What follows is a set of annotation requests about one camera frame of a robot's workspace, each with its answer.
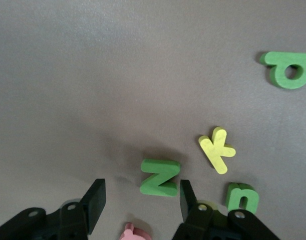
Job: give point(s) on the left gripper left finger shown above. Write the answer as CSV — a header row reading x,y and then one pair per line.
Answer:
x,y
67,222

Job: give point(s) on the green letter p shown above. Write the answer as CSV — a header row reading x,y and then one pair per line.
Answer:
x,y
278,58

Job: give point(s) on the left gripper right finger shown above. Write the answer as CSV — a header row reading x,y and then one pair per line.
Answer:
x,y
205,225

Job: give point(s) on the yellow letter k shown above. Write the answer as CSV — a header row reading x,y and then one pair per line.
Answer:
x,y
216,152

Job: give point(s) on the green letter N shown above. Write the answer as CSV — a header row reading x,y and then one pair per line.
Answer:
x,y
159,178

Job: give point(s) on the green letter u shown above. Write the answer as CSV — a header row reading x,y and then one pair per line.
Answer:
x,y
233,197

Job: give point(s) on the brown table cover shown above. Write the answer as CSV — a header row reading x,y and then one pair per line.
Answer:
x,y
92,75

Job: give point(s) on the pink letter Q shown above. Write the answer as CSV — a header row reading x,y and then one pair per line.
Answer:
x,y
135,233

